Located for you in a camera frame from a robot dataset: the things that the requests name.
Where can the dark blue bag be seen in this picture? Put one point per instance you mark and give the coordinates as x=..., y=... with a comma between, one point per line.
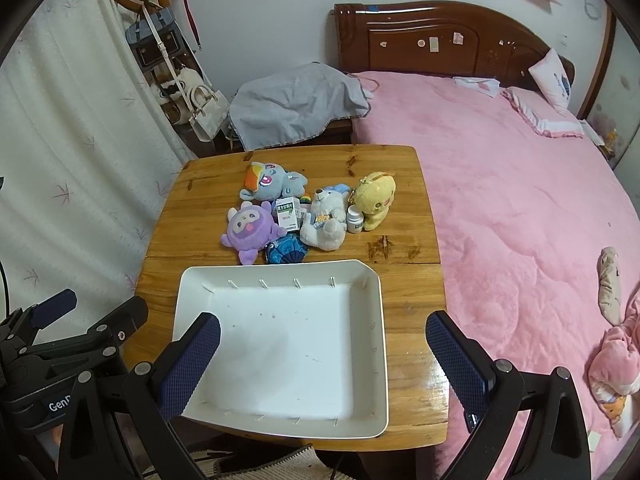
x=144, y=39

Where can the pink frilled pillow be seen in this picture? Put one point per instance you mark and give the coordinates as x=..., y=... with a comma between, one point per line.
x=542, y=117

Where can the blue patterned pouch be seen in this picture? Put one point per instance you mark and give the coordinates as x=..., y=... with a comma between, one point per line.
x=286, y=249

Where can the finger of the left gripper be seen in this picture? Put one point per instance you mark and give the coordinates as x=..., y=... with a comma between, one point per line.
x=50, y=310
x=122, y=322

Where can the pink bed blanket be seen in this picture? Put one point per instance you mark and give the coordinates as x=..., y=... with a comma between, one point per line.
x=521, y=220

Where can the white pill bottle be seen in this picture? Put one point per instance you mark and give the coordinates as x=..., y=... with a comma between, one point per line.
x=354, y=219

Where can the purple plush toy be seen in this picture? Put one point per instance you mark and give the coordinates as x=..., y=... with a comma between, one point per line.
x=250, y=229

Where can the pink pajama clothes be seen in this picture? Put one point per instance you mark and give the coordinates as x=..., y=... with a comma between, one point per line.
x=614, y=373

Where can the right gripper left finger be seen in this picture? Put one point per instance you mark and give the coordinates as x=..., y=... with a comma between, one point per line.
x=183, y=363

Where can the yellow chick plush toy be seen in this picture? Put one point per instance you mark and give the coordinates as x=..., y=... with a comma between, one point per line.
x=373, y=197

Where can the white handbag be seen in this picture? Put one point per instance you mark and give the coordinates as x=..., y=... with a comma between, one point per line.
x=210, y=109

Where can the grey cloth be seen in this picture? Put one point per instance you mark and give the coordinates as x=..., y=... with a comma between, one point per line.
x=295, y=105

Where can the white pink pillow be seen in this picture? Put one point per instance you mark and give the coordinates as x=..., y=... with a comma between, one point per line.
x=551, y=79

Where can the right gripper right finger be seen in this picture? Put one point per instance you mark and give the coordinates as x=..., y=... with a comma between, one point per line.
x=464, y=363

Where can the wooden table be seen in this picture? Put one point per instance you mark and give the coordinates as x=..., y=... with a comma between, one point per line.
x=403, y=252

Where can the white floral curtain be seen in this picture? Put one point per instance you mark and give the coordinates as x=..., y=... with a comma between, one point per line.
x=87, y=159

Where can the green white medicine box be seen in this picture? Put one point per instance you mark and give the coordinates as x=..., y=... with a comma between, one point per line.
x=288, y=213

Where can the dark wooden headboard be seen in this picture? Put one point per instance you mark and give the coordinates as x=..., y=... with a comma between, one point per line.
x=438, y=38

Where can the blue pony plush toy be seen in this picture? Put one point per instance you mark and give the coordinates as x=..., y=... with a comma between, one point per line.
x=268, y=182

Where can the white bear plush toy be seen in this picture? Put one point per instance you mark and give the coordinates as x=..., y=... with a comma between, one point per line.
x=324, y=225

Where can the beige patterned sock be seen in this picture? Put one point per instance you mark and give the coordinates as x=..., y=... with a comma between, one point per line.
x=610, y=289

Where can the white plastic tray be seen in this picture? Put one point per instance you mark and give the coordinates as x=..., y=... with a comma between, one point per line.
x=302, y=351

